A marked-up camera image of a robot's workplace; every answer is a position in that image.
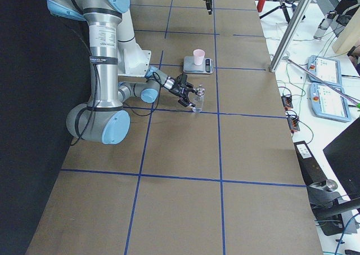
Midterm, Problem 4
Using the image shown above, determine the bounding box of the pink plastic cup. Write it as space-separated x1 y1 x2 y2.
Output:
193 49 205 66

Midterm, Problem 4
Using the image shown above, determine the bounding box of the silver digital kitchen scale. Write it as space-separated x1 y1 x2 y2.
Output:
183 56 213 74

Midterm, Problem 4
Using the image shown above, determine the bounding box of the black tripod leg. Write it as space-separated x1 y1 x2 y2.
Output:
259 0 297 23

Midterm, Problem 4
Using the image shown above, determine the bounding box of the orange black terminal block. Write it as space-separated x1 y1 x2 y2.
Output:
281 96 293 110

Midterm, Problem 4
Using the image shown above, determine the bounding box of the far blue teach pendant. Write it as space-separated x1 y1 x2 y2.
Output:
307 55 342 86

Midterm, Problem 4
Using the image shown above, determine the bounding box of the blue teach pendant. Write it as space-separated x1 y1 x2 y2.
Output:
310 83 352 122
307 55 342 86

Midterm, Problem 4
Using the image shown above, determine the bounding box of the near blue teach pendant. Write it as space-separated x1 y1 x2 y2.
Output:
310 83 352 122

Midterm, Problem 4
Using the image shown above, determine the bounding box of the black box with label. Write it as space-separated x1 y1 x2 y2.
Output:
294 141 327 191

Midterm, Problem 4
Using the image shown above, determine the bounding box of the black monitor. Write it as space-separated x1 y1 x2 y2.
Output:
323 118 359 199

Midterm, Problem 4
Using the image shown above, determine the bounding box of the aluminium frame post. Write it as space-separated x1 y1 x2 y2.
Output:
269 0 311 73

